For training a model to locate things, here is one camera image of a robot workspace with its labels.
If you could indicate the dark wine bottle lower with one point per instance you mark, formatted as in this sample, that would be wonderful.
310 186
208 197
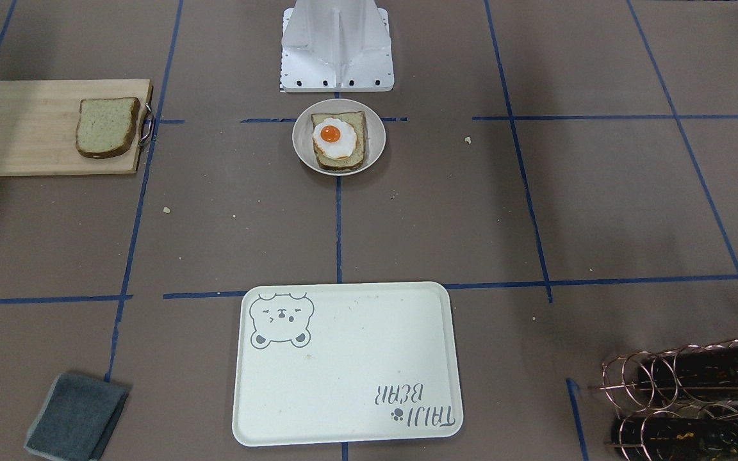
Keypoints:
707 432

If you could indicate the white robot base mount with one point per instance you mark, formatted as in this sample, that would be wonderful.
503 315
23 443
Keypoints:
336 46

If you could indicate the white round plate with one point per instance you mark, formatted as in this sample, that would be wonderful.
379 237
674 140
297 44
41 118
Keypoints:
302 134

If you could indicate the grey folded cloth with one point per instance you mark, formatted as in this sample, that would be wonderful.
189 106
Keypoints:
77 418

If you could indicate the wooden cutting board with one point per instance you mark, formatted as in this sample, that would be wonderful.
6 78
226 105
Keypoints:
38 122

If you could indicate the dark wine bottle upper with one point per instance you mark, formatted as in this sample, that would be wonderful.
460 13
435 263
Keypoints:
700 374

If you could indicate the fried egg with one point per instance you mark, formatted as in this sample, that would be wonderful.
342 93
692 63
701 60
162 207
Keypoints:
334 139

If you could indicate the copper wire bottle rack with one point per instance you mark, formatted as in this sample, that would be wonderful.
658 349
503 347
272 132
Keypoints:
619 383

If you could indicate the dark wine bottle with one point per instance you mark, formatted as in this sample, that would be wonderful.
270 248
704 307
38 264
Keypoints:
707 432
700 374

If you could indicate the white bear tray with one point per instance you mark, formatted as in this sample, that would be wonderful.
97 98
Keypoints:
346 363

